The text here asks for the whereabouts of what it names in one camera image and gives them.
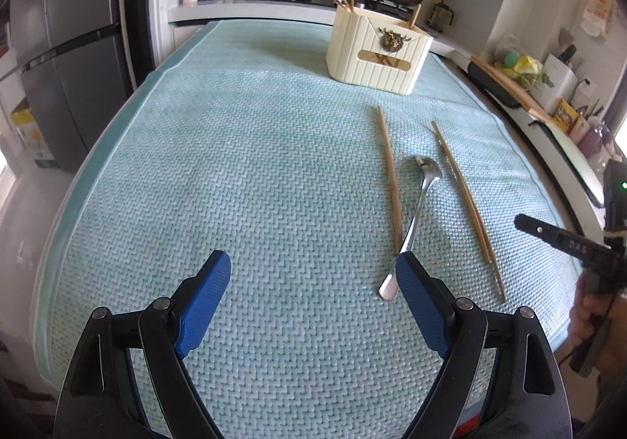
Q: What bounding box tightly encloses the yellow snack packet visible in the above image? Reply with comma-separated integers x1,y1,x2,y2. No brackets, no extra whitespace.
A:
553,98,580,133

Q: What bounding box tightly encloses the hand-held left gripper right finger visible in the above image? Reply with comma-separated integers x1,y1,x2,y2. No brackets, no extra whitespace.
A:
395,251,574,439

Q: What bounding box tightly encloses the cream ribbed utensil holder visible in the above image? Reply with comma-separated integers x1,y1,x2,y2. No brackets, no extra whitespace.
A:
326,3,434,94

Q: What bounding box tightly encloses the yellow green cloth bundle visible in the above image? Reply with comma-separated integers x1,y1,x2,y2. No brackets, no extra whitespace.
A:
495,47,544,87

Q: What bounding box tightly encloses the purple cup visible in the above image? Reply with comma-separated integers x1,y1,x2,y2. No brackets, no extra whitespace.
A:
578,125,607,159

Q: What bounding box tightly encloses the stainless steel spoon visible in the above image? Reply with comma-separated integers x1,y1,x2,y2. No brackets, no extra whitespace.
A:
378,156,443,300

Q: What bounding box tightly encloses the wooden cutting board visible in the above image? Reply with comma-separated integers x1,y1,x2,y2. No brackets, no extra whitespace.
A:
470,56,564,131

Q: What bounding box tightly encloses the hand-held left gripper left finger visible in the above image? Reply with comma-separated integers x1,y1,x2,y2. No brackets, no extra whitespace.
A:
55,250,232,439

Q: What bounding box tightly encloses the light blue woven mat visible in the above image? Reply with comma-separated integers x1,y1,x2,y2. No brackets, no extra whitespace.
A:
32,19,584,439

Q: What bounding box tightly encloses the yellow wall hanging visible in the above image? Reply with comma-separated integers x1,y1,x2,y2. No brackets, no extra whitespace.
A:
583,0,616,39

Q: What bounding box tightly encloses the white knife block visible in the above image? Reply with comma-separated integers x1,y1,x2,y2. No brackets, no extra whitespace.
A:
531,30,580,103

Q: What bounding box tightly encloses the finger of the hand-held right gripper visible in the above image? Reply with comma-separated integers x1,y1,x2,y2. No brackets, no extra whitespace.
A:
514,214,564,248

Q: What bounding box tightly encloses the grey refrigerator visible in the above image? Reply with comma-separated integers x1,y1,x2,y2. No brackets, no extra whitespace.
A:
10,0,135,172

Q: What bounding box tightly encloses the pink utensil cup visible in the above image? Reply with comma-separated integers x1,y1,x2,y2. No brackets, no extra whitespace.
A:
569,101,601,144

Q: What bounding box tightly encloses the person's right hand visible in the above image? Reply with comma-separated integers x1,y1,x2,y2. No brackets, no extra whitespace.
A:
569,275,627,371

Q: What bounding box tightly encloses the yellow cardboard box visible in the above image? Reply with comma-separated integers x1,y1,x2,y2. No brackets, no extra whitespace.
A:
10,98,54,170

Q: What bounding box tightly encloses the black flat appliance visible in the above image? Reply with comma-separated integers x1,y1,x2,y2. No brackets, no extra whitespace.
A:
466,61,522,109

